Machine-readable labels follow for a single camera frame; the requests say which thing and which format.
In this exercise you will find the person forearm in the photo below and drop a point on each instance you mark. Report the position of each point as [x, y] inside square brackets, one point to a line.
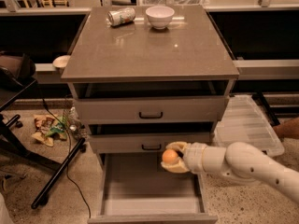
[288, 129]

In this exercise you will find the green white soda can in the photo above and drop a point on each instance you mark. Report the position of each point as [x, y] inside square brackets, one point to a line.
[121, 16]

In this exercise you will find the grey drawer cabinet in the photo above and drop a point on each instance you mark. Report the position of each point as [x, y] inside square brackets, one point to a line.
[188, 49]

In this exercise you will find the orange fruit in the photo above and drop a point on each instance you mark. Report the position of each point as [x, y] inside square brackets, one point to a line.
[170, 156]

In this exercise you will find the white ceramic bowl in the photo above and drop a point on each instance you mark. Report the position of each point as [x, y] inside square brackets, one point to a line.
[160, 17]

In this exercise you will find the grey top drawer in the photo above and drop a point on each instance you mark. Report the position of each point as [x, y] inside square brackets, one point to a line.
[151, 102]

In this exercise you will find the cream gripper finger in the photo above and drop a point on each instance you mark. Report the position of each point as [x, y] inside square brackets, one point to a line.
[177, 168]
[178, 146]

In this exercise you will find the left wire basket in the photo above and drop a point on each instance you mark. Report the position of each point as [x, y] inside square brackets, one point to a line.
[71, 120]

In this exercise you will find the clear plastic storage bin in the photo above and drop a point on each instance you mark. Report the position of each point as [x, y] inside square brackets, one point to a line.
[244, 121]

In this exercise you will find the grey middle drawer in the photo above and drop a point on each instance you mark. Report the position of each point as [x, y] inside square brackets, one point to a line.
[146, 137]

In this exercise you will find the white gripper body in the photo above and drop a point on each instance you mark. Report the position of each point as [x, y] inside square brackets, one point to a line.
[194, 158]

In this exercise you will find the small white side bowl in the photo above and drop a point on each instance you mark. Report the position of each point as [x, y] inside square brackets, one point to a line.
[61, 62]

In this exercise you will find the grey drawer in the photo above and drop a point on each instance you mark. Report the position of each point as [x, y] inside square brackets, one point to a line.
[146, 137]
[135, 189]
[151, 102]

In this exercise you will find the grey bottom drawer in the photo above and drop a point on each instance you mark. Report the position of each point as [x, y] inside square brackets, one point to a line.
[135, 189]

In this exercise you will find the snack bags on floor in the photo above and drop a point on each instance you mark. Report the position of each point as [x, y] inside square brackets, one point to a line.
[47, 129]

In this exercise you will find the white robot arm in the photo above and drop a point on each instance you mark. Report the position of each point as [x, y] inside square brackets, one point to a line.
[239, 162]

